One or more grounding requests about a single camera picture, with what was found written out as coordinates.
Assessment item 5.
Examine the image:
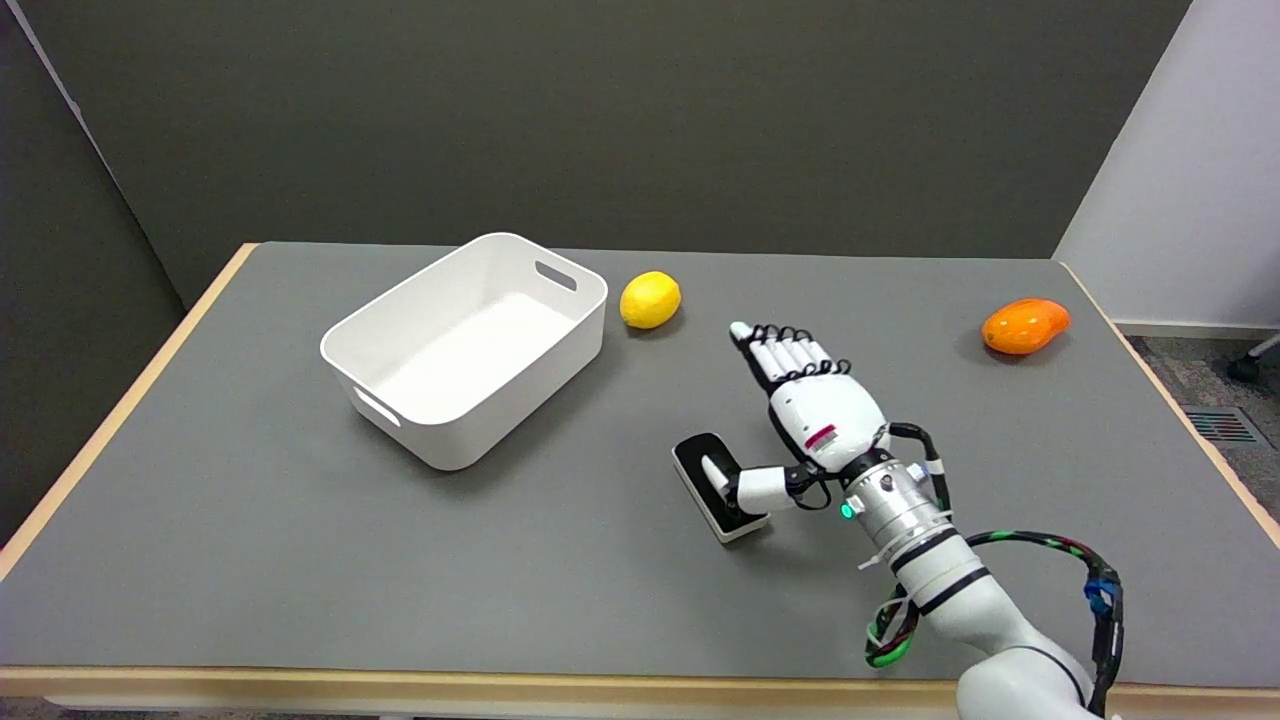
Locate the orange mango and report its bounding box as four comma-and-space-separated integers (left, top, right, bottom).
981, 297, 1071, 356

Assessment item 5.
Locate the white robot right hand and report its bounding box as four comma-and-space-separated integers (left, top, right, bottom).
700, 322, 891, 513

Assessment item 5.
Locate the white plastic bin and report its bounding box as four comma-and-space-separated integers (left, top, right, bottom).
320, 232, 609, 472

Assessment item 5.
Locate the black chalkboard eraser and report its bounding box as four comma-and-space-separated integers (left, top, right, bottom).
671, 432, 771, 545

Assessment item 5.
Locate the floor vent grille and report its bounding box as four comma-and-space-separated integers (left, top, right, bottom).
1186, 407, 1265, 447

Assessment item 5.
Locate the chair caster leg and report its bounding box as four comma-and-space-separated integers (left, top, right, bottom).
1227, 334, 1280, 383

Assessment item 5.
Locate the yellow lemon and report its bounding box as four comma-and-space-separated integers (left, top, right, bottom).
620, 271, 683, 330

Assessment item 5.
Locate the short black cable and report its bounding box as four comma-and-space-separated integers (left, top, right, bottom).
888, 422, 948, 511

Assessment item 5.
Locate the black green braided cable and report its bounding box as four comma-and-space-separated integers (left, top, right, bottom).
865, 530, 1126, 717

